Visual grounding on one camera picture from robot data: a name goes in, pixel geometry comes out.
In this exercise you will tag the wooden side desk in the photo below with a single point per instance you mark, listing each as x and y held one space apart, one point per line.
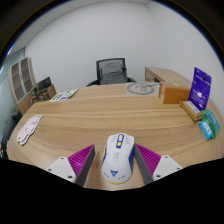
163 73

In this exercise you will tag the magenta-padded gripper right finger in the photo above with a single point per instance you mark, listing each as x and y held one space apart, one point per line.
166 165

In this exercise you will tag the wooden shelf unit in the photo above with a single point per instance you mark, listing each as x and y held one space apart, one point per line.
20 83

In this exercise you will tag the green box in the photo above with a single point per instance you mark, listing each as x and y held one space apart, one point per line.
213 121

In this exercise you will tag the white blue yellow computer mouse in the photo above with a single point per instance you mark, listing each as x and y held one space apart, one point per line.
117 160

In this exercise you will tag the grey backpack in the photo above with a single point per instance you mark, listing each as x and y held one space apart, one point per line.
113 74

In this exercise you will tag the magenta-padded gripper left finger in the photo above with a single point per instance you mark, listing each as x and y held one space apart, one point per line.
61 165

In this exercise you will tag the small tan box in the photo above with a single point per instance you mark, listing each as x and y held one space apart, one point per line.
191 110

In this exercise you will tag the white sticker sheet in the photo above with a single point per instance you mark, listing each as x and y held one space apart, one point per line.
63 95

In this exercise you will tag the black sofa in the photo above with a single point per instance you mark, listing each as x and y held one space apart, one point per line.
8 130

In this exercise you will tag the black mesh office chair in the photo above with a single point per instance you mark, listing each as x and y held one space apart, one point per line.
100 66

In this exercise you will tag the light blue box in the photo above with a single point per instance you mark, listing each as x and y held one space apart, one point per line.
205 130

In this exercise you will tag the purple card package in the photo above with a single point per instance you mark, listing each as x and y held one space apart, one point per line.
200 88

